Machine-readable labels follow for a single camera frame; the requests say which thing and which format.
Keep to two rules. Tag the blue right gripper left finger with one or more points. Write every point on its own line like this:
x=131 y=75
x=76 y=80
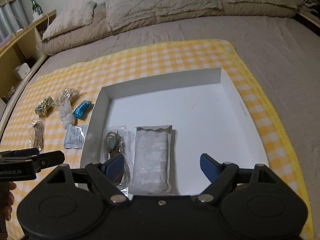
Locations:
x=111 y=171

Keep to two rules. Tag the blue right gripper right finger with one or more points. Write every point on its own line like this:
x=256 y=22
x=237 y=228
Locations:
x=214 y=170

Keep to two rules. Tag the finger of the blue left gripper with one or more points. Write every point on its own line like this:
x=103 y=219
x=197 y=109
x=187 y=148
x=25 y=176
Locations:
x=24 y=152

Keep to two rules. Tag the brown cord plastic bag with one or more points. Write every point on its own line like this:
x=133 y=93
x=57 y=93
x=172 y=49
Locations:
x=36 y=134

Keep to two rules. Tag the pendant cord plastic bag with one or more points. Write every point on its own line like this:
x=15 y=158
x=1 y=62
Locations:
x=116 y=140

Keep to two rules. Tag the grey gel pack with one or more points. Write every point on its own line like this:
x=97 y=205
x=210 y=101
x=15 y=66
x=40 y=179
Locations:
x=151 y=168

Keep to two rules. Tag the blue floral brocade pouch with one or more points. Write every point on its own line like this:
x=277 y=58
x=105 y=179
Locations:
x=44 y=106

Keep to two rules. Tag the white printed foil packet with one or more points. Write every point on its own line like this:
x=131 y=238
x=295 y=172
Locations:
x=75 y=136

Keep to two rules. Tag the small blue sachet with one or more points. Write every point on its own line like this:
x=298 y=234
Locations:
x=83 y=109

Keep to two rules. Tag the person left hand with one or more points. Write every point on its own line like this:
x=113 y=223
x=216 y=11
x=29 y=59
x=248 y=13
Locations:
x=7 y=199

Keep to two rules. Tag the yellow checkered blanket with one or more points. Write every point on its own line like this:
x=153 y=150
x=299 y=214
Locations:
x=163 y=58

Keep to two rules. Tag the white shallow box tray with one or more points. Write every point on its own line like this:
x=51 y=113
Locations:
x=205 y=110

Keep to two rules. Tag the white cotton tuft bag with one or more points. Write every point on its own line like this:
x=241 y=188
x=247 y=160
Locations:
x=66 y=113

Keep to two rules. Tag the brown woven object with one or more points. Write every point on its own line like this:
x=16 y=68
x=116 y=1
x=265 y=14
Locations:
x=10 y=93

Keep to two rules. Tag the white tissue box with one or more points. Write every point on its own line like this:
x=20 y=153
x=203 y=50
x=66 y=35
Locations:
x=22 y=71

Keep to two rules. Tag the wooden low shelf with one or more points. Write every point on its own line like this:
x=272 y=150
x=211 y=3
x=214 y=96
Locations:
x=24 y=45

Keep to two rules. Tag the grey curtain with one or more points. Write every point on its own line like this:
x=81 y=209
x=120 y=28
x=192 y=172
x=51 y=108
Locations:
x=13 y=18

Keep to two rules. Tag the beige folded mattress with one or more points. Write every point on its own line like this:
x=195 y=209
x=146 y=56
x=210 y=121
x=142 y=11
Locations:
x=99 y=28

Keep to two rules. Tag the green glass bottle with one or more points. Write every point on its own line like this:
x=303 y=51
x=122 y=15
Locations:
x=36 y=8

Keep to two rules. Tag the fluffy white pillow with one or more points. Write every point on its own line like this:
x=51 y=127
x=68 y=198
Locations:
x=78 y=14

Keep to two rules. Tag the folded grey quilt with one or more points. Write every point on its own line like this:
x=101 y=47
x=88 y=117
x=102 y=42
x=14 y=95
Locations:
x=122 y=13

